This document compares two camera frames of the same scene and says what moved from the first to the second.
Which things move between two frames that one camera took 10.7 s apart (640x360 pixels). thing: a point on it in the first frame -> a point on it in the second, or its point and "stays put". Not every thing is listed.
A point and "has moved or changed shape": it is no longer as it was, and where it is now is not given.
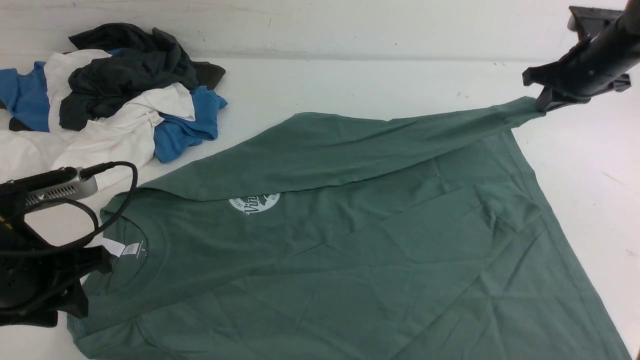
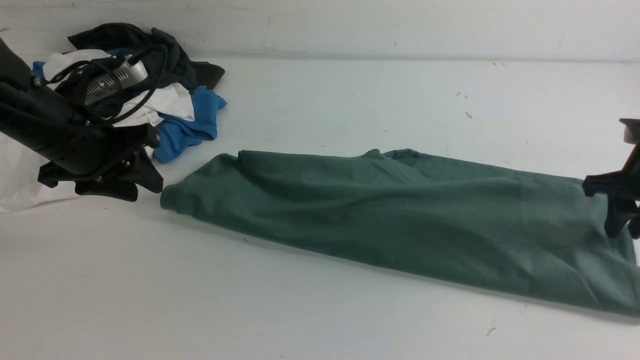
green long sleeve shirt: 338,237 has moved or changed shape
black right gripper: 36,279 -> 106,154
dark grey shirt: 143,61 stays put
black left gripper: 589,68 -> 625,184
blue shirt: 24,97 stays put
